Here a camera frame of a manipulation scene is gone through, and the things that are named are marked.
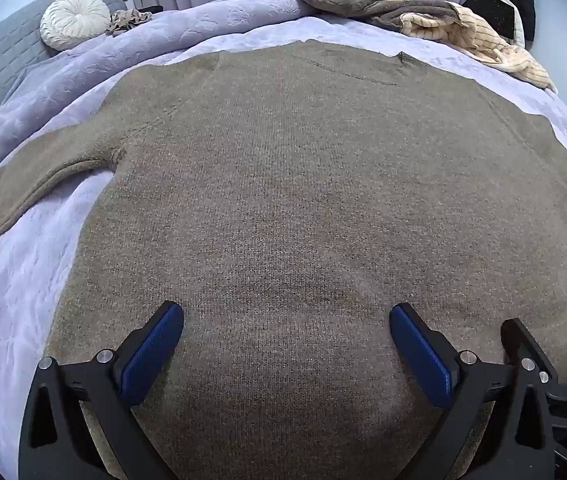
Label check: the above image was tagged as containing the lavender plush blanket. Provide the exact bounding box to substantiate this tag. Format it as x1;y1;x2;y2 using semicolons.
0;0;567;480

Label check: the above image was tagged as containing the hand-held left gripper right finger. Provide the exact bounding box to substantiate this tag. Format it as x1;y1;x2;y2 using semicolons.
389;302;558;480

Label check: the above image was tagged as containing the grey-brown fleece garment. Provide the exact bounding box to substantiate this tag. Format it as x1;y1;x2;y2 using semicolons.
294;0;459;36

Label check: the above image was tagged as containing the olive knit sweater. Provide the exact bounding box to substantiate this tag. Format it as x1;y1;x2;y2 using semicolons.
0;40;567;480

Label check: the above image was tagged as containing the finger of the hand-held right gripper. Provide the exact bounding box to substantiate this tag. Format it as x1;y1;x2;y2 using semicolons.
501;318;567;390

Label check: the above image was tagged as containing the crumpled beige cloth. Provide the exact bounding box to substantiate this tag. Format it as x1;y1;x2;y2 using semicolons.
106;8;153;37

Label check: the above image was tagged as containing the cream striped garment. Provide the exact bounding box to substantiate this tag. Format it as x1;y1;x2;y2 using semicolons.
383;0;559;93

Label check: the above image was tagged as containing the white hanging jacket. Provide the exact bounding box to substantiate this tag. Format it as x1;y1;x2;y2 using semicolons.
461;0;527;50

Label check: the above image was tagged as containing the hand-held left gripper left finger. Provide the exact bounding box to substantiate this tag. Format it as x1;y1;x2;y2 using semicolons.
17;301;185;480

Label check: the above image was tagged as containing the round white pleated pillow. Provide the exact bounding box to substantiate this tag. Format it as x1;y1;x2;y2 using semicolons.
40;0;113;52

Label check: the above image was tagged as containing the black speckled cloth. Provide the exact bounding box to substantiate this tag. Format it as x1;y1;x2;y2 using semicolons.
463;0;517;38

